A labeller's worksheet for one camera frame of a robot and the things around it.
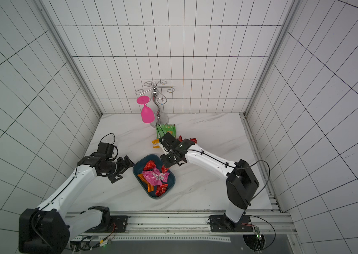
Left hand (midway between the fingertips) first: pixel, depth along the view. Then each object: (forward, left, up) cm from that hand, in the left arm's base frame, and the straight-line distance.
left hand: (128, 172), depth 81 cm
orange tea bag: (-6, -12, -5) cm, 14 cm away
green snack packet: (+33, -15, -5) cm, 37 cm away
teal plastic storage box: (+5, -3, -5) cm, 8 cm away
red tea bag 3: (-7, -17, -6) cm, 20 cm away
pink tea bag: (-3, -15, -3) cm, 15 cm away
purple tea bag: (+3, -14, -5) cm, 15 cm away
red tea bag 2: (+6, -10, -4) cm, 12 cm away
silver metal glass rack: (+44, -12, -6) cm, 46 cm away
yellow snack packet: (+23, -11, -6) cm, 26 cm away
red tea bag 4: (+25, -36, -6) cm, 44 cm away
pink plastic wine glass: (+34, -7, +9) cm, 36 cm away
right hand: (+4, -17, +3) cm, 18 cm away
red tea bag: (0, -19, +5) cm, 20 cm away
